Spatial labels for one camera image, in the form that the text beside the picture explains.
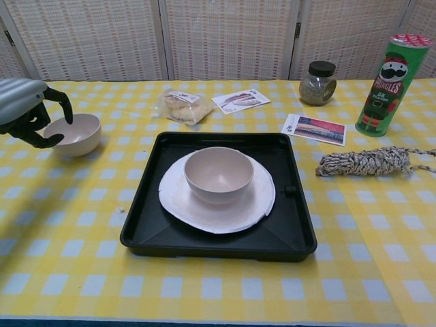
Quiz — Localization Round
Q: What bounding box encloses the silver and black left hand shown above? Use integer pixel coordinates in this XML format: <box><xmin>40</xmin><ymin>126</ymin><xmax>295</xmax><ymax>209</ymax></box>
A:
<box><xmin>0</xmin><ymin>78</ymin><xmax>74</xmax><ymax>150</ymax></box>

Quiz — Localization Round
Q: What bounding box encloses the beige bowl with pink stain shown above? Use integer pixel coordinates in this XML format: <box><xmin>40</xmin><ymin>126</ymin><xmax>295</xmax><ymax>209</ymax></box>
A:
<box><xmin>43</xmin><ymin>114</ymin><xmax>102</xmax><ymax>157</ymax></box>

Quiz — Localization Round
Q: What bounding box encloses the white paper plate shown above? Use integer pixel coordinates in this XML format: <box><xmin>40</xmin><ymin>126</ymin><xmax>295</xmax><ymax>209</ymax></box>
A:
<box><xmin>158</xmin><ymin>146</ymin><xmax>277</xmax><ymax>235</ymax></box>

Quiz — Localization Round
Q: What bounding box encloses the plain beige bowl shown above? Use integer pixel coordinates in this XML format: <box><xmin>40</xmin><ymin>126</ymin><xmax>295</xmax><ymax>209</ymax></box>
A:
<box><xmin>184</xmin><ymin>146</ymin><xmax>255</xmax><ymax>206</ymax></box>

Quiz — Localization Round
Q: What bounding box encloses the black square plastic tray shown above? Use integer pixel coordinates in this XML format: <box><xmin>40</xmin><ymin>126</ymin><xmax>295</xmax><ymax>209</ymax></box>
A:
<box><xmin>119</xmin><ymin>131</ymin><xmax>318</xmax><ymax>263</ymax></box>

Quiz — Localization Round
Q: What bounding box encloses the beige woven folding screen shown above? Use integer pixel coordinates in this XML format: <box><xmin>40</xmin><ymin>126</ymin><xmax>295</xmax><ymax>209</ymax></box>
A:
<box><xmin>0</xmin><ymin>0</ymin><xmax>436</xmax><ymax>88</ymax></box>

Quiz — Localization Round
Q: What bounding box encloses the clear bag of cookies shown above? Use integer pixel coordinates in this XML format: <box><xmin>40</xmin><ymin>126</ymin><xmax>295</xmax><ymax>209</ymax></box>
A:
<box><xmin>151</xmin><ymin>89</ymin><xmax>215</xmax><ymax>125</ymax></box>

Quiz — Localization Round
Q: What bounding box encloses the white postcard with drawing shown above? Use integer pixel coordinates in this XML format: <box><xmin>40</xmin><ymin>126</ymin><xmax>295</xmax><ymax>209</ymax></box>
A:
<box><xmin>211</xmin><ymin>89</ymin><xmax>272</xmax><ymax>114</ymax></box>

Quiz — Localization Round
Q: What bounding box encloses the yellow checkered tablecloth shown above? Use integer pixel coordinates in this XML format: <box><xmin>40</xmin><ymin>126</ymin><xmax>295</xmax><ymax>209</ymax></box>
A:
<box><xmin>0</xmin><ymin>80</ymin><xmax>436</xmax><ymax>323</ymax></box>

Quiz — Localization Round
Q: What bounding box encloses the glass jar with black lid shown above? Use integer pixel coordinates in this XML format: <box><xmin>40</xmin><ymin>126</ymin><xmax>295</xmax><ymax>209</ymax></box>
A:
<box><xmin>298</xmin><ymin>61</ymin><xmax>337</xmax><ymax>107</ymax></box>

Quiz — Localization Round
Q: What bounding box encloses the postcard with red blue picture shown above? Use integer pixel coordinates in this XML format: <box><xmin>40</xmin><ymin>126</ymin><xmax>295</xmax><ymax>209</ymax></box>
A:
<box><xmin>281</xmin><ymin>113</ymin><xmax>347</xmax><ymax>146</ymax></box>

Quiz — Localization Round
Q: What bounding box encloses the green Pringles can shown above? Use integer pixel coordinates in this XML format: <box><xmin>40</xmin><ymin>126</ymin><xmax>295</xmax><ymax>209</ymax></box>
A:
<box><xmin>354</xmin><ymin>33</ymin><xmax>432</xmax><ymax>139</ymax></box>

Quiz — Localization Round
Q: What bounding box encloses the black and white rope bundle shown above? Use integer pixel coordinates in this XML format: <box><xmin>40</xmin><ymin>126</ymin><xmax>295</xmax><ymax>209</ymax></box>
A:
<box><xmin>313</xmin><ymin>145</ymin><xmax>436</xmax><ymax>178</ymax></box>

